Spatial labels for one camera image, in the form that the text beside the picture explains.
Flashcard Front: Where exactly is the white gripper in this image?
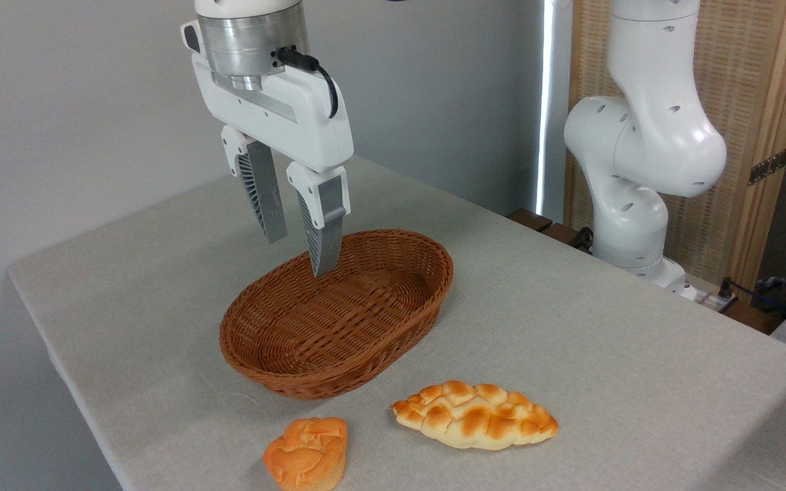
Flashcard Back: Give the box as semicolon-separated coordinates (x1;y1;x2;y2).
181;20;354;278

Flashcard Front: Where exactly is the long braided bread loaf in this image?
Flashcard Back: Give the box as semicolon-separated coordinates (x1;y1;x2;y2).
391;380;560;451

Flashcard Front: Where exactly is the brown wicker oval basket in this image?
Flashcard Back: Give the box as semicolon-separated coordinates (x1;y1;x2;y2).
219;228;454;400

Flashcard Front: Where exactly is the round orange bread roll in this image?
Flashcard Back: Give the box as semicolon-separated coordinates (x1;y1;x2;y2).
263;417;349;491

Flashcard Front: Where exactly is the dark brown wooden block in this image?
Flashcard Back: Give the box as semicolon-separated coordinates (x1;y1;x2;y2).
542;223;586;250
506;207;553;233
720;300;784;336

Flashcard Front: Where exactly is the white vertical pipe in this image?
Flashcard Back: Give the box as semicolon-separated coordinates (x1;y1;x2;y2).
536;0;574;222

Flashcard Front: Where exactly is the grey tablecloth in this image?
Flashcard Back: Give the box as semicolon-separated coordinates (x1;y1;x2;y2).
8;143;786;491

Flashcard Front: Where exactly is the white power strip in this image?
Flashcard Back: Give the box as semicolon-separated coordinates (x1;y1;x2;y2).
681;285;738;314

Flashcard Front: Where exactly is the metal screen hinge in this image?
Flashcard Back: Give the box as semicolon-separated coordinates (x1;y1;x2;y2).
748;147;786;186

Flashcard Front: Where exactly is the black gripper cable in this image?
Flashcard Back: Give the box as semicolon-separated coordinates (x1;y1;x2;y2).
277;46;340;120

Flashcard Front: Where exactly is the black plug with cable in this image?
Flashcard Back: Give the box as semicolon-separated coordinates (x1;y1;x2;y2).
717;276;786;321

